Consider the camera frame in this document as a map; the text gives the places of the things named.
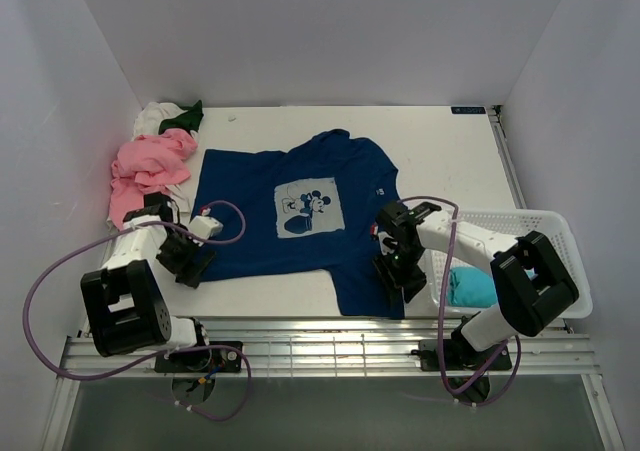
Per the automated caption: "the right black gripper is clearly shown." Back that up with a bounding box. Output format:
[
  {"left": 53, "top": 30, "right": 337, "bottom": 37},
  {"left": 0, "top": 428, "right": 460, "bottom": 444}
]
[{"left": 370, "top": 243, "right": 428, "bottom": 307}]

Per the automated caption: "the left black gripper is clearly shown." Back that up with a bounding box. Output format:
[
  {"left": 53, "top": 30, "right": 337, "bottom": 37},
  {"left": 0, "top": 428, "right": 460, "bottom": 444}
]
[{"left": 156, "top": 222, "right": 216, "bottom": 288}]

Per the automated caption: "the navy blue printed t-shirt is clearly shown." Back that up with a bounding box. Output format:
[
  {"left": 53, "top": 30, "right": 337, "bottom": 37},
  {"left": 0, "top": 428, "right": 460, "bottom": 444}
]
[{"left": 194, "top": 129, "right": 405, "bottom": 319}]

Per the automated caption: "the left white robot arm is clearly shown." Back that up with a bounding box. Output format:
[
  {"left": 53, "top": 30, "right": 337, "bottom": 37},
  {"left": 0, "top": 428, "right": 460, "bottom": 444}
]
[{"left": 80, "top": 192, "right": 223, "bottom": 371}]

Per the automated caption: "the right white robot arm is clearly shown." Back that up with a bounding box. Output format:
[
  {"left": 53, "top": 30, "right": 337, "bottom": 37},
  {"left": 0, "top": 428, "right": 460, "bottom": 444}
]
[{"left": 373, "top": 198, "right": 591, "bottom": 368}]

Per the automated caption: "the rolled turquoise t-shirt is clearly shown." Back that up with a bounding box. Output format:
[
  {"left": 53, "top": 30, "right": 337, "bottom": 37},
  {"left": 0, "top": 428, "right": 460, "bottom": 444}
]
[{"left": 447, "top": 267, "right": 498, "bottom": 308}]

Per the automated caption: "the pink t-shirt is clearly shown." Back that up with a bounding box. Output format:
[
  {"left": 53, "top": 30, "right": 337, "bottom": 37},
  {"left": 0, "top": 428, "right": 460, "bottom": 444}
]
[{"left": 109, "top": 128, "right": 198, "bottom": 230}]

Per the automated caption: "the white plastic basket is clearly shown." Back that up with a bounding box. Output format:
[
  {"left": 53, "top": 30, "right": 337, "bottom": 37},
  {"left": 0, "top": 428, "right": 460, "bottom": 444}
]
[{"left": 420, "top": 209, "right": 593, "bottom": 319}]

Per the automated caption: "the dark green t-shirt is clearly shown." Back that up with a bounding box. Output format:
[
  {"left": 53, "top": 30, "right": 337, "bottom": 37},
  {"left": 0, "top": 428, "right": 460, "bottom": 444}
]
[{"left": 158, "top": 100, "right": 204, "bottom": 135}]

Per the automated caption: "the white t-shirt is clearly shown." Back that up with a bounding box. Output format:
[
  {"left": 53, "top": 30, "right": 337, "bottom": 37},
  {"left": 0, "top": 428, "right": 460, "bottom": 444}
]
[{"left": 133, "top": 102, "right": 183, "bottom": 138}]

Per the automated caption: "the blue label sticker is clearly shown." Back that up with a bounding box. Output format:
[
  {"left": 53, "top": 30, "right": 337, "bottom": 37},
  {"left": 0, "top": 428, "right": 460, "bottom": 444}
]
[{"left": 450, "top": 106, "right": 486, "bottom": 115}]

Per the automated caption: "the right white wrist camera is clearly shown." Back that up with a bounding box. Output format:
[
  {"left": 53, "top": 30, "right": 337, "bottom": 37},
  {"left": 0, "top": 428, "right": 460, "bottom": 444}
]
[{"left": 370, "top": 223, "right": 397, "bottom": 255}]

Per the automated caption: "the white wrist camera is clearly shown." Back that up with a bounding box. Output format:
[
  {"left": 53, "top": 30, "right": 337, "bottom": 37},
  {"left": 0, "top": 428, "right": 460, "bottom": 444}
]
[
  {"left": 188, "top": 215, "right": 224, "bottom": 240},
  {"left": 370, "top": 223, "right": 397, "bottom": 255}
]

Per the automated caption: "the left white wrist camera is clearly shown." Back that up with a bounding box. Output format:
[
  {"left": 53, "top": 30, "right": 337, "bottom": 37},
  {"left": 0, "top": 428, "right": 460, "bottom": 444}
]
[{"left": 188, "top": 215, "right": 224, "bottom": 240}]

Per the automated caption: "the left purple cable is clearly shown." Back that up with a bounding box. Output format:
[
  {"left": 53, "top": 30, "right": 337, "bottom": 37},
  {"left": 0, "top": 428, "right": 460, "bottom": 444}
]
[{"left": 22, "top": 199, "right": 254, "bottom": 422}]

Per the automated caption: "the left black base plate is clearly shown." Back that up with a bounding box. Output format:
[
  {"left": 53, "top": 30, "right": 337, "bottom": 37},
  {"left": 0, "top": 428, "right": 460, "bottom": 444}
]
[{"left": 153, "top": 341, "right": 244, "bottom": 375}]

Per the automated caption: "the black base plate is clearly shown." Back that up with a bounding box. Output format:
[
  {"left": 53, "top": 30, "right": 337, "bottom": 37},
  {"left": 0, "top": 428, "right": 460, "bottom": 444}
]
[
  {"left": 410, "top": 339, "right": 512, "bottom": 371},
  {"left": 153, "top": 341, "right": 244, "bottom": 375}
]

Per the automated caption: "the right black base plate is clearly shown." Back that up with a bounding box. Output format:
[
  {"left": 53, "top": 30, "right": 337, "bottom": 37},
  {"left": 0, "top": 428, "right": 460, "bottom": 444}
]
[{"left": 410, "top": 339, "right": 512, "bottom": 371}]

